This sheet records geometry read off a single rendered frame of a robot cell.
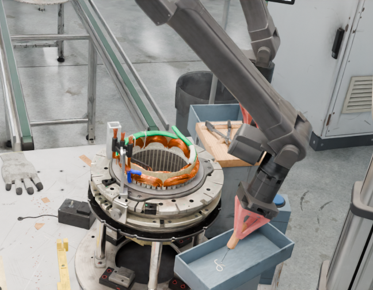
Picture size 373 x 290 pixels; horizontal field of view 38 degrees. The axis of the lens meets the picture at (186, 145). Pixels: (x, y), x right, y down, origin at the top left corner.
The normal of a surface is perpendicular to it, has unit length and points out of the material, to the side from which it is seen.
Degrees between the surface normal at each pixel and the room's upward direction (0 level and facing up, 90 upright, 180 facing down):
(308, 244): 0
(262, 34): 96
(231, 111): 90
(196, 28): 105
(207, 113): 90
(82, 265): 0
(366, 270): 90
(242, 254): 0
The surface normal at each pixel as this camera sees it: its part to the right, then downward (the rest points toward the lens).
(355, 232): -0.29, 0.48
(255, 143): -0.32, 0.69
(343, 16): -0.94, 0.07
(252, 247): 0.11, -0.84
